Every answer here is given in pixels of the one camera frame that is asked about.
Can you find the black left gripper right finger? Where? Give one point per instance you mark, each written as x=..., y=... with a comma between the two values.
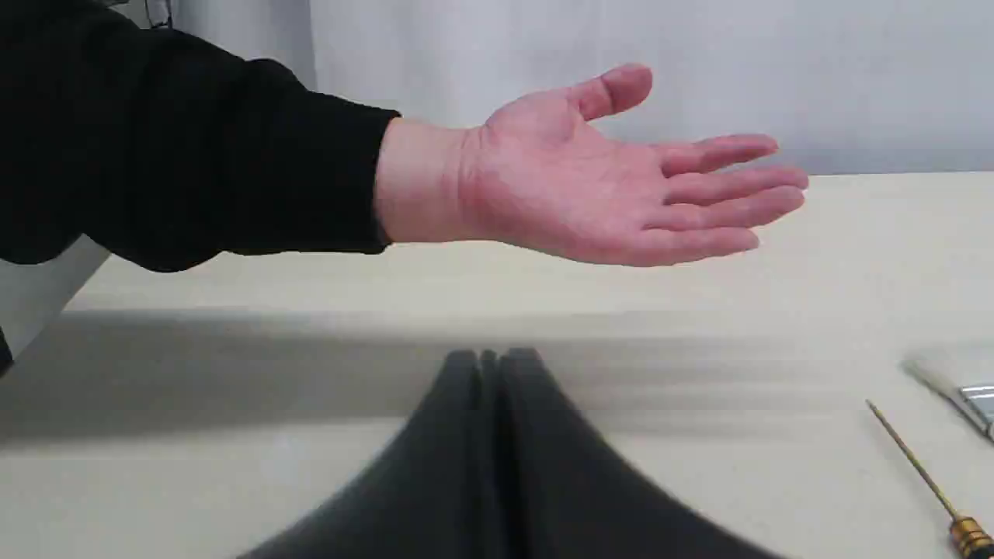
x=574, y=496

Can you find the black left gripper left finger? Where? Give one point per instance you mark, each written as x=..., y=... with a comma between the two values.
x=427, y=495

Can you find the wooden handled paint brush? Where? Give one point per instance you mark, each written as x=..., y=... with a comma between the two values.
x=964, y=380

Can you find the black sleeved forearm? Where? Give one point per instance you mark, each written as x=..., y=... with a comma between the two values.
x=167, y=150

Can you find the open bare human hand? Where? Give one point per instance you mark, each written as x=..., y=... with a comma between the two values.
x=538, y=175

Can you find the gold black precision screwdriver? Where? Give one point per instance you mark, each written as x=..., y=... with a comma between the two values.
x=966, y=534

